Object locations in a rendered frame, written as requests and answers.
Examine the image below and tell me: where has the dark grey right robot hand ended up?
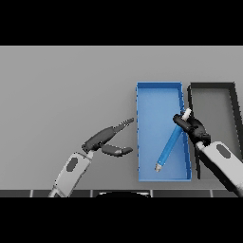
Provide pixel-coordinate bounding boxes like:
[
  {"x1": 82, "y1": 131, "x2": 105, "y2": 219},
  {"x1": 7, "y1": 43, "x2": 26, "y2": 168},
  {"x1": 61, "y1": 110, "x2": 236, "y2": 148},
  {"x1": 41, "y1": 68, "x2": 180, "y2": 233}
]
[{"x1": 172, "y1": 113, "x2": 212, "y2": 148}]

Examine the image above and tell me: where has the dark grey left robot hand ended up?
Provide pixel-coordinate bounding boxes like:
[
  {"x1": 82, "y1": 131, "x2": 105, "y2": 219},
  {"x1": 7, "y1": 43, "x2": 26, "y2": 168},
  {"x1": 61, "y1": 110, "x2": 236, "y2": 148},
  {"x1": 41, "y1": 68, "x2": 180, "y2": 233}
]
[{"x1": 81, "y1": 117, "x2": 135, "y2": 158}]

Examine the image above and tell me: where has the blue pipe with pale ends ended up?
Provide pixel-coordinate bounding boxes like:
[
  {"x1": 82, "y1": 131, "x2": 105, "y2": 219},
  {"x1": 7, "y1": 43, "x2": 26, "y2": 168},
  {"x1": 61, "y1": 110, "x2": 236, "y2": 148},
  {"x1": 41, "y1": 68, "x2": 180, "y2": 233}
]
[{"x1": 154, "y1": 107, "x2": 193, "y2": 173}]

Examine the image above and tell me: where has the dark grey bin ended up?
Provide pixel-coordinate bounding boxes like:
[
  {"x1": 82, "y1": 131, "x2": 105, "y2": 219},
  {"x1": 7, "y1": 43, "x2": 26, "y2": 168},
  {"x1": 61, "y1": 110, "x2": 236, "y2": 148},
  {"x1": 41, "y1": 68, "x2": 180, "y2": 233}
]
[{"x1": 187, "y1": 82, "x2": 243, "y2": 180}]

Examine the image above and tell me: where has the blue bin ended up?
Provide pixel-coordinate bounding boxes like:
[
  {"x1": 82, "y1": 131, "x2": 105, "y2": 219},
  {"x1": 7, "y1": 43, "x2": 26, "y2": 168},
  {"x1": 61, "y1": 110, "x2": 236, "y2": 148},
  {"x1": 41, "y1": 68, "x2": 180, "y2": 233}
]
[{"x1": 136, "y1": 81, "x2": 193, "y2": 182}]

